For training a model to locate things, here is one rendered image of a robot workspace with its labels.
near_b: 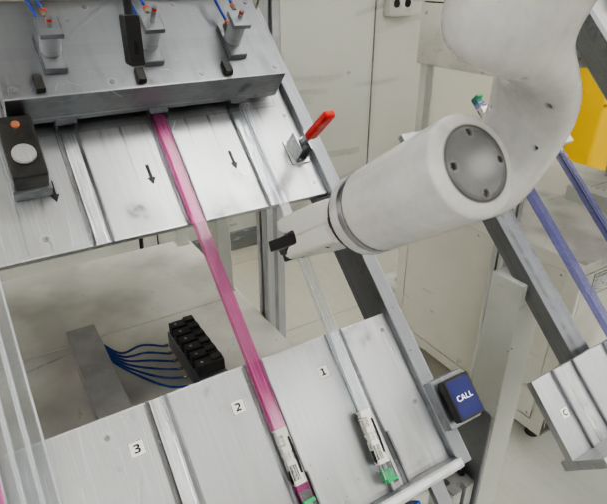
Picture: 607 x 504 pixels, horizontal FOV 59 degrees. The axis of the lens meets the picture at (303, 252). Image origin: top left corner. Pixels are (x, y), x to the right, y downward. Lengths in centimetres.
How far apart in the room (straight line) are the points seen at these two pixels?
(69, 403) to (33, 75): 53
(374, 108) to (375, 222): 252
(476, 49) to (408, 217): 14
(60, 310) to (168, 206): 60
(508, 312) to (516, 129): 48
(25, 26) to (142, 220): 25
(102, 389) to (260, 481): 38
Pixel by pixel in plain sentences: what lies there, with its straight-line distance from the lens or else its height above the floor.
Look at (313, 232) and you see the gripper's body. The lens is 54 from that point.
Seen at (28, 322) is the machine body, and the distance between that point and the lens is 122.
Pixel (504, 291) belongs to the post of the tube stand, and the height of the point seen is 79.
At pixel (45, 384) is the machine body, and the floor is 62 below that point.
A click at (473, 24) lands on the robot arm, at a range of 37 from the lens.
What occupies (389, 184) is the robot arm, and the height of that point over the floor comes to 109.
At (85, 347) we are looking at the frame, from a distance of 102.
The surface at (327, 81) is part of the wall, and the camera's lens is 276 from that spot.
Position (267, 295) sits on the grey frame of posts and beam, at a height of 68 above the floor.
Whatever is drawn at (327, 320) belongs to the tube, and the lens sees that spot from 65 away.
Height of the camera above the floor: 124
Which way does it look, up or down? 27 degrees down
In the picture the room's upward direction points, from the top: straight up
